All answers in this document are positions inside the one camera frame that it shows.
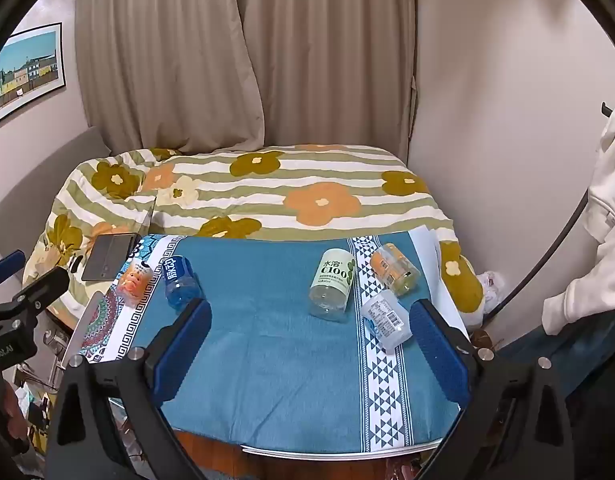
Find beige curtain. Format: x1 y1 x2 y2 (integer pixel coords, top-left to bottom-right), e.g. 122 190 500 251
75 0 266 157
232 0 419 155

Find grey tablet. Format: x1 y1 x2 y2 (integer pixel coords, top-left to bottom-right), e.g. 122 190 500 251
82 233 142 282

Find white paper sheet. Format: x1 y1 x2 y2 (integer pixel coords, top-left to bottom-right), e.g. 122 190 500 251
409 226 471 343

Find floral striped blanket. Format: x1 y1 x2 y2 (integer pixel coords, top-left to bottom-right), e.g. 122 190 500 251
25 144 484 326

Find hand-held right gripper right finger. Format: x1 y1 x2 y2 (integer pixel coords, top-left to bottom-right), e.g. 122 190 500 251
410 299 574 480

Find white hooded sweatshirt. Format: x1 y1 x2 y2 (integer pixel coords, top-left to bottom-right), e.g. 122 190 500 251
541 105 615 337

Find blue jeans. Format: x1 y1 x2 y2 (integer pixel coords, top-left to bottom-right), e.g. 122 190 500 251
497 310 615 413

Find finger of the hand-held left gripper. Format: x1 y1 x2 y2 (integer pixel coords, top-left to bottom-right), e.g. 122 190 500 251
10 266 71 317
0 251 26 286

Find black curved cable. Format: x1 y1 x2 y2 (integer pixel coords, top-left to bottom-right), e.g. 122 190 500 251
482 187 591 319

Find white plastic bag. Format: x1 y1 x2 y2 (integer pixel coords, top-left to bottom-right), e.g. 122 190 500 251
475 270 513 307

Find blue patterned tablecloth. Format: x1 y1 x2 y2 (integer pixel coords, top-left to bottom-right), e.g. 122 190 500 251
80 232 471 457

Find blue label plastic bottle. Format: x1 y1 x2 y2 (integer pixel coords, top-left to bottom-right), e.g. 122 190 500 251
160 255 202 311

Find orange label clear bottle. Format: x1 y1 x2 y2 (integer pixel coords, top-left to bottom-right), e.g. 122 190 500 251
370 243 421 297

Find green label clear bottle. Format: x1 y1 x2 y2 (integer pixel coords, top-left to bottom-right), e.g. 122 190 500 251
309 248 357 322

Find person's left hand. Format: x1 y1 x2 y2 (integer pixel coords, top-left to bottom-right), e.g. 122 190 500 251
0 385 29 443

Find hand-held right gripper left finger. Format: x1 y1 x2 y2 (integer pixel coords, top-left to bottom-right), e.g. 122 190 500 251
46 299 212 480

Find wall poster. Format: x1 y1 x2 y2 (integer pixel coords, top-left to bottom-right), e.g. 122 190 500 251
0 22 67 131

